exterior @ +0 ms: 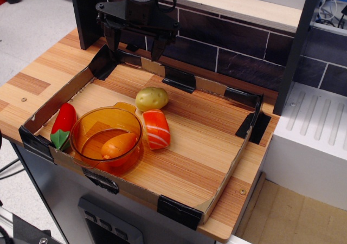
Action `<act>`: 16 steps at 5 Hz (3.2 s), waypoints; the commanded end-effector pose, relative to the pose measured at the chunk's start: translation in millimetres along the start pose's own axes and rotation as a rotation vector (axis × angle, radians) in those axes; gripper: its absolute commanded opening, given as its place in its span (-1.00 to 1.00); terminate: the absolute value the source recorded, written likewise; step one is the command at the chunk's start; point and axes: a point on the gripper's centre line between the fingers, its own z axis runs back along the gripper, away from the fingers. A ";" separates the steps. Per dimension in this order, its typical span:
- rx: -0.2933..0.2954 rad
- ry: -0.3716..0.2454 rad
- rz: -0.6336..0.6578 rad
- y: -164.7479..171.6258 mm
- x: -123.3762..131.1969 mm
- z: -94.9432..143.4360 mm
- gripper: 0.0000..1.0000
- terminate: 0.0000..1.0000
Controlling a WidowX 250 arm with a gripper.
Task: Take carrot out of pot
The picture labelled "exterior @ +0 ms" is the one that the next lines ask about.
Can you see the red toy chili pepper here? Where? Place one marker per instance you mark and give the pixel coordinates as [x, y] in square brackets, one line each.
[63, 125]

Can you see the white dish drainer sink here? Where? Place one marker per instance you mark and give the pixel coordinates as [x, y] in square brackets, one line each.
[307, 153]

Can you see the orange toy carrot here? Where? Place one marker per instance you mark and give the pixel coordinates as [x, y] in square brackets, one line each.
[118, 145]

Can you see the dark grey post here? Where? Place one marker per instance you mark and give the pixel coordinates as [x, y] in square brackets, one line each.
[86, 21]
[306, 21]

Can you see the dark grey left post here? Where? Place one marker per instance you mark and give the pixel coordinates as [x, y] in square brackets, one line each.
[86, 21]

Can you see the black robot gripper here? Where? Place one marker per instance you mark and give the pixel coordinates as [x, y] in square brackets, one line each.
[145, 18]

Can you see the black control panel with buttons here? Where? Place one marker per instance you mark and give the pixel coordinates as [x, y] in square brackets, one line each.
[104, 227]

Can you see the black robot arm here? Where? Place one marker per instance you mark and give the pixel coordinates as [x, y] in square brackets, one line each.
[143, 17]

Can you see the orange transparent plastic pot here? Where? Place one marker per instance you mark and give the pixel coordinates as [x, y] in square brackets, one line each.
[96, 127]

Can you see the wooden shelf ledge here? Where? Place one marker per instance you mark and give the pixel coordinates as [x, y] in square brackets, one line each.
[253, 11]

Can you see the salmon sushi toy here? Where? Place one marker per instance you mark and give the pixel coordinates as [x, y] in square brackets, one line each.
[157, 129]

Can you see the cardboard fence with black tape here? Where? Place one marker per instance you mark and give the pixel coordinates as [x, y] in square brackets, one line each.
[202, 179]

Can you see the yellow toy potato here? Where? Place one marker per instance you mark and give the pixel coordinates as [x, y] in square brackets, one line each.
[150, 98]

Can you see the dark grey right post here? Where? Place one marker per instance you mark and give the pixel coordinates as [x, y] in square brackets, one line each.
[306, 21]

